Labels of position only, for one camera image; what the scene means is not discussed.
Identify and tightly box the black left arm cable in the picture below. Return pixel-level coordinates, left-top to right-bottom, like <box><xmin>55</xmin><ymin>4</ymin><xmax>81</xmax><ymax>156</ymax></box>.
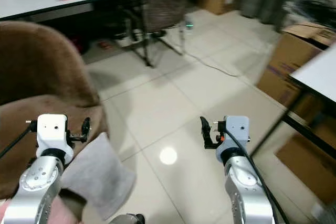
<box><xmin>0</xmin><ymin>121</ymin><xmax>38</xmax><ymax>159</ymax></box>

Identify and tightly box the brown plush sofa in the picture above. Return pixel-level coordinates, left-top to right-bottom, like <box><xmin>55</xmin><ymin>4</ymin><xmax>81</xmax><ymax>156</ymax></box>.
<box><xmin>0</xmin><ymin>20</ymin><xmax>111</xmax><ymax>201</ymax></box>

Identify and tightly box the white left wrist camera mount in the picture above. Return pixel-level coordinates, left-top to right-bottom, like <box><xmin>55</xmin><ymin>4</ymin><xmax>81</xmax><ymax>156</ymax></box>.
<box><xmin>36</xmin><ymin>114</ymin><xmax>68</xmax><ymax>154</ymax></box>

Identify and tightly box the grey pillow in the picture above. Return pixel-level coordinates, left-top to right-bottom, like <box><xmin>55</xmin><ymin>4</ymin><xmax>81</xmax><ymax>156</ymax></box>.
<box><xmin>59</xmin><ymin>132</ymin><xmax>137</xmax><ymax>221</ymax></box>

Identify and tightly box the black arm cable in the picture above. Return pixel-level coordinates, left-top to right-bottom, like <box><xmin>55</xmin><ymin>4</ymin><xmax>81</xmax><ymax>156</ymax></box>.
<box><xmin>223</xmin><ymin>129</ymin><xmax>292</xmax><ymax>224</ymax></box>
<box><xmin>0</xmin><ymin>121</ymin><xmax>38</xmax><ymax>159</ymax></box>

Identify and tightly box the grey robot foot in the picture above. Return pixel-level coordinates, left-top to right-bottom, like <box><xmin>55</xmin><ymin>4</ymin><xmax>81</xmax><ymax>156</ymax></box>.
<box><xmin>110</xmin><ymin>213</ymin><xmax>145</xmax><ymax>224</ymax></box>

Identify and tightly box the brown fabric chair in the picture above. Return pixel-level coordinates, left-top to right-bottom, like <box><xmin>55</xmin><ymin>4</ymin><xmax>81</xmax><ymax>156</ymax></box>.
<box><xmin>126</xmin><ymin>0</ymin><xmax>196</xmax><ymax>57</ymax></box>

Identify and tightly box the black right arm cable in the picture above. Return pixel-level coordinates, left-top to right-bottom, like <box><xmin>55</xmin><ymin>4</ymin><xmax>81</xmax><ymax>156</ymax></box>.
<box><xmin>223</xmin><ymin>129</ymin><xmax>292</xmax><ymax>224</ymax></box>

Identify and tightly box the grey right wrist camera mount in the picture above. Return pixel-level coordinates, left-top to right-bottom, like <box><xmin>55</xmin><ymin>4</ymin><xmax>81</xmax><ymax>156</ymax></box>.
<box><xmin>222</xmin><ymin>115</ymin><xmax>251</xmax><ymax>154</ymax></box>

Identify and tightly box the plain brown cardboard box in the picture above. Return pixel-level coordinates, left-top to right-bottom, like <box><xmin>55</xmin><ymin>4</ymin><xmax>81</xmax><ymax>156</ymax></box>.
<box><xmin>276</xmin><ymin>129</ymin><xmax>336</xmax><ymax>205</ymax></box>

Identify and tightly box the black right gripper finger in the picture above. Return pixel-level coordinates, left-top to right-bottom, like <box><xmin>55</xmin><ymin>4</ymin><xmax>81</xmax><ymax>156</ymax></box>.
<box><xmin>200</xmin><ymin>116</ymin><xmax>213</xmax><ymax>147</ymax></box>

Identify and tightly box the large printed cardboard box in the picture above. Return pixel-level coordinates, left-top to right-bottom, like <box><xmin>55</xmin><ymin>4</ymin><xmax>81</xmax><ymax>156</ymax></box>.
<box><xmin>257</xmin><ymin>22</ymin><xmax>336</xmax><ymax>110</ymax></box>

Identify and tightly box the white table with black legs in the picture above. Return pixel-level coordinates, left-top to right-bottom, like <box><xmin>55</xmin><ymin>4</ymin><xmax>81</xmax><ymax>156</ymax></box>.
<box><xmin>249</xmin><ymin>43</ymin><xmax>336</xmax><ymax>159</ymax></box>

